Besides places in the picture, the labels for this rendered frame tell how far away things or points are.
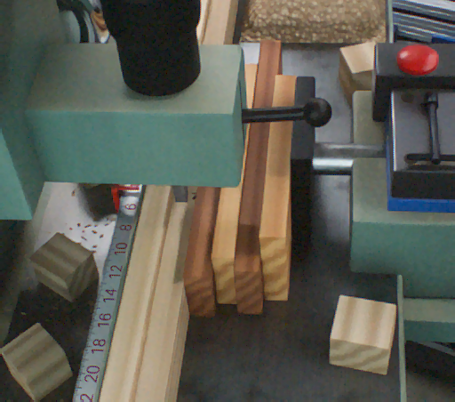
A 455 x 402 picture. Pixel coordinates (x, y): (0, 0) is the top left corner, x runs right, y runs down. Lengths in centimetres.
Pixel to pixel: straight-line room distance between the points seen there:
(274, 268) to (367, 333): 8
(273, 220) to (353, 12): 31
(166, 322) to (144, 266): 4
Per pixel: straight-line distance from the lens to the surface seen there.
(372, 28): 88
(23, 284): 84
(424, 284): 69
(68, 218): 88
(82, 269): 80
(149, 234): 65
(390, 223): 64
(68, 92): 59
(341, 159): 68
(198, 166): 59
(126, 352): 60
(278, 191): 63
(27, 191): 59
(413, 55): 67
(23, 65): 59
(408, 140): 64
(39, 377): 75
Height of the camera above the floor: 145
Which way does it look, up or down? 47 degrees down
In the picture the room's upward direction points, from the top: 6 degrees counter-clockwise
